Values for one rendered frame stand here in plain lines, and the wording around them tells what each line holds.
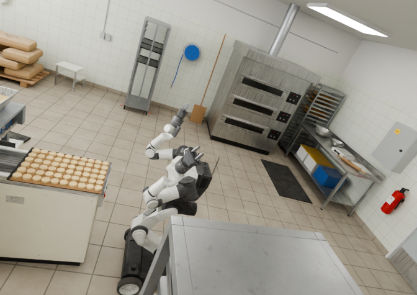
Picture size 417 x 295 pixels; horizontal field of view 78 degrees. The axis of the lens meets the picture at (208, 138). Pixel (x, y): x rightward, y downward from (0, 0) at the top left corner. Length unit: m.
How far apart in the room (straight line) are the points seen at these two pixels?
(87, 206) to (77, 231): 0.28
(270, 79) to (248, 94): 0.51
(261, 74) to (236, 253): 4.68
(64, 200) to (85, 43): 4.44
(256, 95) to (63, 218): 4.07
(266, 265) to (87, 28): 5.80
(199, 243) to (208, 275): 0.08
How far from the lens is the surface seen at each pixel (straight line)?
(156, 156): 2.19
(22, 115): 2.46
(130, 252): 2.65
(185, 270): 0.58
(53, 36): 6.37
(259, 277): 0.65
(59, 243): 2.51
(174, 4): 5.81
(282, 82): 5.36
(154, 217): 2.21
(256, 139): 5.69
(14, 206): 2.32
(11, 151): 2.42
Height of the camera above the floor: 2.27
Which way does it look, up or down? 24 degrees down
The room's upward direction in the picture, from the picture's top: 22 degrees clockwise
